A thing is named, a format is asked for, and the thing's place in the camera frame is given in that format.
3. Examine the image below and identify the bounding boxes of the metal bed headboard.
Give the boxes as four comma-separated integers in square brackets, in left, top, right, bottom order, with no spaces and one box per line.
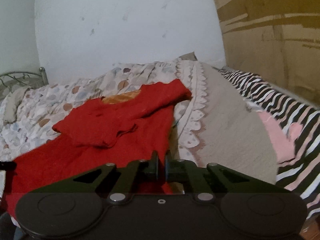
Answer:
[1,67,48,93]

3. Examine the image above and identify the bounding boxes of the patterned white duvet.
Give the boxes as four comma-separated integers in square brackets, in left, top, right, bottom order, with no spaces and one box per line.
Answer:
[1,59,278,184]

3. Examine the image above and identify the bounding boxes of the black white striped bedsheet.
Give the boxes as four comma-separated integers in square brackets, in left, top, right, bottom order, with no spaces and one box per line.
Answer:
[220,70,319,220]

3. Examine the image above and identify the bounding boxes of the pink cloth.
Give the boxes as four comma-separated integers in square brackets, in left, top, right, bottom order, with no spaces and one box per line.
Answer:
[257,111,303,164]

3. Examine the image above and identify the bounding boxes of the beige patterned pillow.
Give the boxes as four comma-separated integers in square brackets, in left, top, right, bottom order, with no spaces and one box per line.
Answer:
[1,86,30,124]

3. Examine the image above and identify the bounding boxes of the red long-sleeve dress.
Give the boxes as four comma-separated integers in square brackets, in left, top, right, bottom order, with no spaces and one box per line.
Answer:
[1,79,191,215]

